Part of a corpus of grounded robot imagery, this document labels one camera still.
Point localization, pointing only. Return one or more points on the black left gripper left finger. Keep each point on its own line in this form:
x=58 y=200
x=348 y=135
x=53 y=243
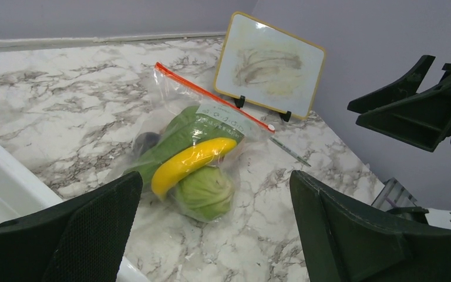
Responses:
x=81 y=239

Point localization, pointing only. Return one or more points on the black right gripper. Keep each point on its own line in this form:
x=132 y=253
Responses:
x=397 y=110

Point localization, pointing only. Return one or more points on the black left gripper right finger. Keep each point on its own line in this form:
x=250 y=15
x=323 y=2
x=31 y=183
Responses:
x=344 y=239

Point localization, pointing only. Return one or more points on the green cabbage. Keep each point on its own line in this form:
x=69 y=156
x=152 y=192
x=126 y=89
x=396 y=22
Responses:
x=206 y=194

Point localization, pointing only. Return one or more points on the clear zip bag orange zipper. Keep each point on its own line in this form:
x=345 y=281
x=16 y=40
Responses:
x=174 y=94

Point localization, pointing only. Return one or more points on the yellow banana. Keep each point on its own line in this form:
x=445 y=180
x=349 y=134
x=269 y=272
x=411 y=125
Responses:
x=189 y=160

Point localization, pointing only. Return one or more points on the green leafy vegetable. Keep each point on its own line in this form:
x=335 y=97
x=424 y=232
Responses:
x=187 y=129

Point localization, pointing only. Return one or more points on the white plastic bin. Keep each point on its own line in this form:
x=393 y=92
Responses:
x=22 y=193

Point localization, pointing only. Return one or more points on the green marker pen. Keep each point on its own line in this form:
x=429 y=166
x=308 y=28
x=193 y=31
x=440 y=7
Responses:
x=289 y=151

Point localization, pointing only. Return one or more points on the whiteboard with wooden frame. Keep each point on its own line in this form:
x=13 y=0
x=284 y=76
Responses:
x=268 y=66

